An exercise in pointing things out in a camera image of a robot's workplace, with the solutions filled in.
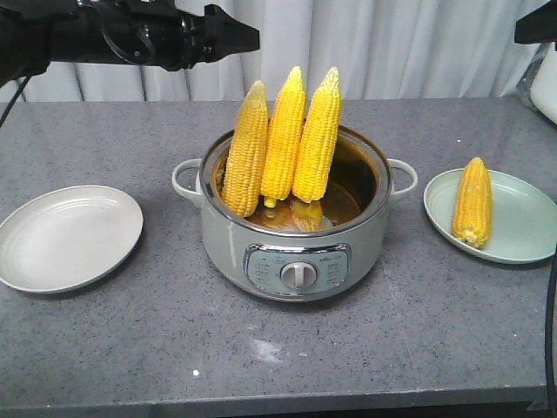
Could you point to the green round plate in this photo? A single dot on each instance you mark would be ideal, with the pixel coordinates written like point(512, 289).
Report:
point(523, 221)

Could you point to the bright yellow corn cob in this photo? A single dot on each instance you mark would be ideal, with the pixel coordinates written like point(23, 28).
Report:
point(284, 134)

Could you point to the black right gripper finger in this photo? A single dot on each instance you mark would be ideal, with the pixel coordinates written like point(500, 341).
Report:
point(538, 26)

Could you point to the pale yellow corn cob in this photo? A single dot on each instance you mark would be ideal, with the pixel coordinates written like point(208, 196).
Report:
point(246, 158)

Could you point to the green electric cooking pot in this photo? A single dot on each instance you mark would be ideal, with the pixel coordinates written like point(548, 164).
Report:
point(298, 252)

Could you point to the white soy milk blender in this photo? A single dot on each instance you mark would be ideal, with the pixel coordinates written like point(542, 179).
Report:
point(543, 86)

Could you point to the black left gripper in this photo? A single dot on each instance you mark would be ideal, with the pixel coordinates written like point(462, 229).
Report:
point(157, 33)

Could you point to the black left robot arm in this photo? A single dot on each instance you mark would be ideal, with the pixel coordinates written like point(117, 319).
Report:
point(37, 33)

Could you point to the white pleated curtain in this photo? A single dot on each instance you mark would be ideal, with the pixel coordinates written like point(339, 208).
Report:
point(383, 49)

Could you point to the beige round plate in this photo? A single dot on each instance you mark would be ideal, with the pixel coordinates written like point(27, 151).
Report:
point(68, 238)

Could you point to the yellow corn cob white tip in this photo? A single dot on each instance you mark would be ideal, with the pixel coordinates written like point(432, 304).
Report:
point(318, 140)

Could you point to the orange yellow corn cob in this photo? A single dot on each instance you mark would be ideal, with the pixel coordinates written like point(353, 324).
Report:
point(473, 210)

